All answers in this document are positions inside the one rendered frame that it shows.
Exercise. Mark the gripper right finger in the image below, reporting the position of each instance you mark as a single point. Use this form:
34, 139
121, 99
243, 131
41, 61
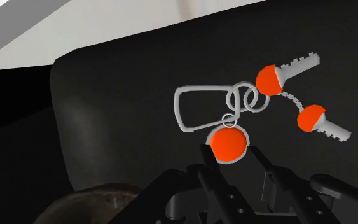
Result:
293, 192

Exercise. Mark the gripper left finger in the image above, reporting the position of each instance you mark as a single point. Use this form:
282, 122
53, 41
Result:
216, 189

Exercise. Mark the orange and silver key bunch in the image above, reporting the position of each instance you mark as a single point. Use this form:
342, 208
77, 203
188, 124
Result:
228, 144

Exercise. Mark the dark brown round object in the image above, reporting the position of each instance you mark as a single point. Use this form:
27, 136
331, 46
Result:
88, 204

